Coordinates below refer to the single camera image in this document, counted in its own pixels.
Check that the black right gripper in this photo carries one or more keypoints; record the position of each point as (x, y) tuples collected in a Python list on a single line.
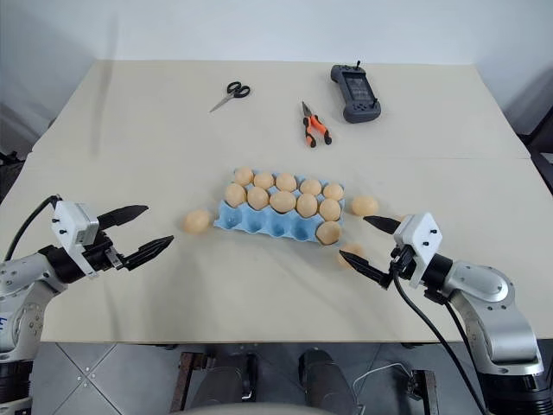
[(404, 260)]

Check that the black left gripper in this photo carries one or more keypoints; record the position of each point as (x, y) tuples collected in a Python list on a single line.
[(101, 256)]

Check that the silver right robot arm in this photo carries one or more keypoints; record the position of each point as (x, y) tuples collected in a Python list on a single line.
[(497, 320)]

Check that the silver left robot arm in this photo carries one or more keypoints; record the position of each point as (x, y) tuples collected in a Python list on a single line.
[(21, 281)]

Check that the blue egg tray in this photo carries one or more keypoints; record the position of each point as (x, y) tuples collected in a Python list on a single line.
[(259, 222)]

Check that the tan egg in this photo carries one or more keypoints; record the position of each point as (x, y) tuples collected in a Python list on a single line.
[(286, 182), (310, 187), (243, 175), (328, 232), (333, 191), (263, 180), (354, 249), (282, 202), (307, 205), (258, 198), (365, 205), (330, 208), (235, 195), (196, 221)]

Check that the orange and black pliers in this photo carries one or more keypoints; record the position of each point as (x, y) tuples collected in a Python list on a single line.
[(312, 122)]

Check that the dark background equipment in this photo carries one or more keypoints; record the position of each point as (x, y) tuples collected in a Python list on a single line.
[(17, 147), (540, 147)]

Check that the rusty metal table leg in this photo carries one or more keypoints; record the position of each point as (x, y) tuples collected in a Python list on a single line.
[(427, 391), (181, 380)]

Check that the dark grey handheld controller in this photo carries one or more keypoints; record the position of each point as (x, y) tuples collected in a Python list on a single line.
[(356, 93)]

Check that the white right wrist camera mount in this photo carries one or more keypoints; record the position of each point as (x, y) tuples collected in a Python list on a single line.
[(421, 235)]

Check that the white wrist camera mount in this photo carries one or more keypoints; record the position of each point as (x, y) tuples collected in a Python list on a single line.
[(421, 235), (71, 222)]

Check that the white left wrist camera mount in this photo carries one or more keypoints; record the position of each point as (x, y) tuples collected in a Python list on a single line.
[(71, 222)]

